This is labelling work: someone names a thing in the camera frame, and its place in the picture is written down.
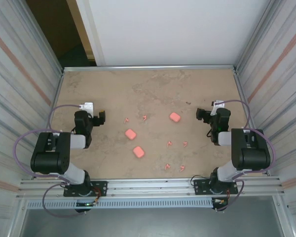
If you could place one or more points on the pink earbud charging case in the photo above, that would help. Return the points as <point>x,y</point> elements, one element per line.
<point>130,134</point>
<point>138,151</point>
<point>173,116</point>

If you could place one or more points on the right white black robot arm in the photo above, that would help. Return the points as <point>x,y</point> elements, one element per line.
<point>251,155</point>

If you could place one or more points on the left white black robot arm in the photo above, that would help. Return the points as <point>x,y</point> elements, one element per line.
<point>49,160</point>

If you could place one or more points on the circuit board with green light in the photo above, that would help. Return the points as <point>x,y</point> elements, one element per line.
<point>85,204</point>

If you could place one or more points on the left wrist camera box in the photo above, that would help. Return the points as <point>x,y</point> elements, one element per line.
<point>88,106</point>

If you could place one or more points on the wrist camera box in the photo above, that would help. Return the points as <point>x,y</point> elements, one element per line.
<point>88,106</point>
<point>218,103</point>

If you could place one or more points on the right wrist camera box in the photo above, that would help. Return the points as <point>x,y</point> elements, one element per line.
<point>218,103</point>

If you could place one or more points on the aluminium table side rail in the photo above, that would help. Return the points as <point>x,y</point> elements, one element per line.
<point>57,95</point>
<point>243,97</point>

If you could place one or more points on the aluminium table end rail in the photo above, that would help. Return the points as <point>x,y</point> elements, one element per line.
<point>150,67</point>

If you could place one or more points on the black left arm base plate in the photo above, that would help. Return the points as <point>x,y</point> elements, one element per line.
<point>101,187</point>

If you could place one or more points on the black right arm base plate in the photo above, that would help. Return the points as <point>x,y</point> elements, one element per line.
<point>199,186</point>

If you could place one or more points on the long aluminium mounting rail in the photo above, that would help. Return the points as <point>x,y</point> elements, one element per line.
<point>150,186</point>

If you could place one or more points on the beige door frame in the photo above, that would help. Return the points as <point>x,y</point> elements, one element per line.
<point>81,29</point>

